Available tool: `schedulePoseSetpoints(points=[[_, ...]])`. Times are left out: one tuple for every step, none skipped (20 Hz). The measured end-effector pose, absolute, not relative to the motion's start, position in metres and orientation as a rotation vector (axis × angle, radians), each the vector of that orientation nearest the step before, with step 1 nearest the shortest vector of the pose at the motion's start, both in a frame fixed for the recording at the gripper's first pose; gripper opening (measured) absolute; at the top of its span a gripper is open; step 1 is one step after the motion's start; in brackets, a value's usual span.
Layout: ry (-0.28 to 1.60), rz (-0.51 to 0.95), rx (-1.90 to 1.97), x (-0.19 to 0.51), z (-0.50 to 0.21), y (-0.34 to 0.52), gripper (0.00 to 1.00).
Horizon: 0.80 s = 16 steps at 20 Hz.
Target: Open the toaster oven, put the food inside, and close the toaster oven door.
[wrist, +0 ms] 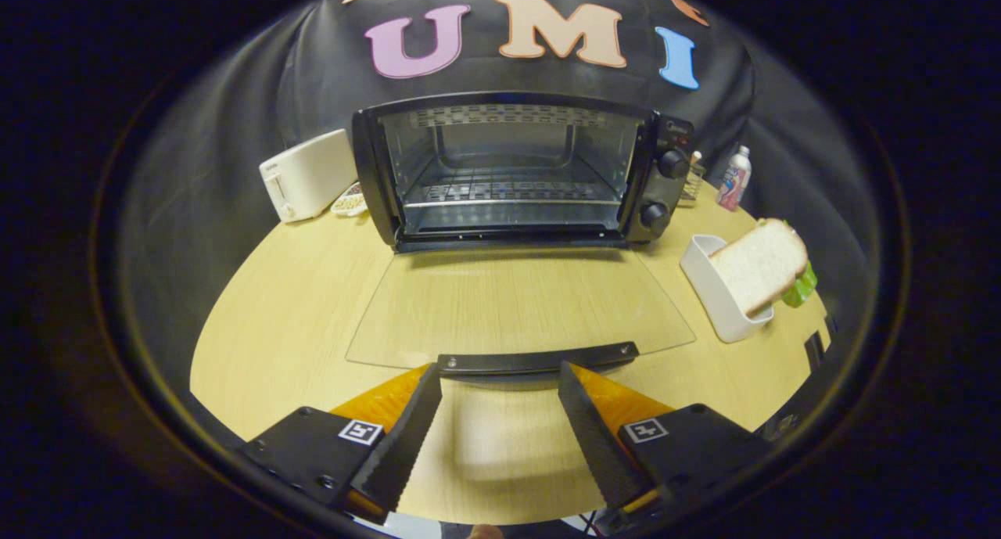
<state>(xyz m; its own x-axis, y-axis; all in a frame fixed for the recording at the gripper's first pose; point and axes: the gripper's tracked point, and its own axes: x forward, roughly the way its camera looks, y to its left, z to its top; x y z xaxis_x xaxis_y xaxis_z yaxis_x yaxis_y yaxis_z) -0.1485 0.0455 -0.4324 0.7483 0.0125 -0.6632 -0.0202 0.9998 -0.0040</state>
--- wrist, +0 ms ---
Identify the white rectangular container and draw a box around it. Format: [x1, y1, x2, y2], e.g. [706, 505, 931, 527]
[680, 234, 775, 344]

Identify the small bottle with pink label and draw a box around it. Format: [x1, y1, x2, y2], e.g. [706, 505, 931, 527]
[716, 146, 752, 212]

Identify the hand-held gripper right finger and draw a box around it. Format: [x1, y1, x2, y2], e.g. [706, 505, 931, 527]
[558, 361, 775, 524]

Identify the small patterned dish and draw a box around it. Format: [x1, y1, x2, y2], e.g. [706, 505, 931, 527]
[332, 182, 368, 217]

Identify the clear glass jar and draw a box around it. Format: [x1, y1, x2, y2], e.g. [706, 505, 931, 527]
[679, 152, 705, 207]

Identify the white bread toaster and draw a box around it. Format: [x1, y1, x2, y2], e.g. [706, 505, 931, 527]
[260, 129, 359, 224]

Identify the black table clamp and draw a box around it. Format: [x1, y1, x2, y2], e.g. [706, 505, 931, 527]
[804, 331, 831, 372]

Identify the bread and lettuce sandwich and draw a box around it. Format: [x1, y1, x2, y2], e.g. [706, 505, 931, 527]
[709, 218, 819, 318]

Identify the black toaster oven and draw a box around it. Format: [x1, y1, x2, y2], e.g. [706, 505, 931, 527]
[346, 92, 697, 378]

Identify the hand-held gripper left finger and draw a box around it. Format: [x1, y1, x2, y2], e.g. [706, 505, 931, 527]
[239, 363, 443, 524]

